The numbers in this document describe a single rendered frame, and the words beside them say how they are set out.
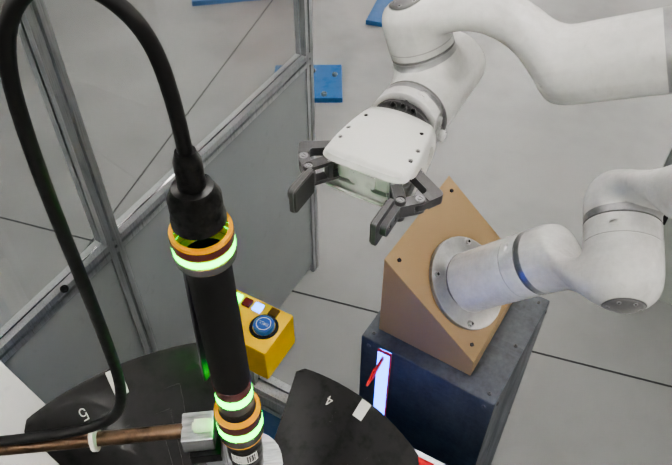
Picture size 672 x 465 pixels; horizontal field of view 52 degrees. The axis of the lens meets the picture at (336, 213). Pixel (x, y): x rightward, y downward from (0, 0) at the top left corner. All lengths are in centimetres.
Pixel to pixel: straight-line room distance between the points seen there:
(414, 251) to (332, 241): 155
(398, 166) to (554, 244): 56
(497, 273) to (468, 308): 13
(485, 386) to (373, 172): 80
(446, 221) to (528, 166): 192
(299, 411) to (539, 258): 47
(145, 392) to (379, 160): 39
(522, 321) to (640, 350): 128
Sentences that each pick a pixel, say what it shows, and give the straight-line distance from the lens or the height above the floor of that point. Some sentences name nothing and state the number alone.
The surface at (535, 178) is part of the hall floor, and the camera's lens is 328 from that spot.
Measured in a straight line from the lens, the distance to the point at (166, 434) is 70.
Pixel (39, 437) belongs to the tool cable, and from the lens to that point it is 72.
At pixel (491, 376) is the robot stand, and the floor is 93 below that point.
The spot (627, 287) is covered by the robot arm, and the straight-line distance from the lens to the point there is 112.
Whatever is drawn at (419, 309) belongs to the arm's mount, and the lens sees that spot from 136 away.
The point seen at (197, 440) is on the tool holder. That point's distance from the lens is 69.
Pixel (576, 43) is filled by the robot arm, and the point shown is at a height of 175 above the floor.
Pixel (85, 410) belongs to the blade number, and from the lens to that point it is 88.
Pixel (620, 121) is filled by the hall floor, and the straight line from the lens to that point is 375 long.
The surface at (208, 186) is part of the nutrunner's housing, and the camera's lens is 44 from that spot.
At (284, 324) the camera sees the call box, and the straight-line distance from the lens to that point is 132.
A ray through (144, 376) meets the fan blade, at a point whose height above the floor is 143.
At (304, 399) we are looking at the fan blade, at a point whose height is 121.
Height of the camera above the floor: 215
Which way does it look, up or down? 46 degrees down
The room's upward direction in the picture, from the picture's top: straight up
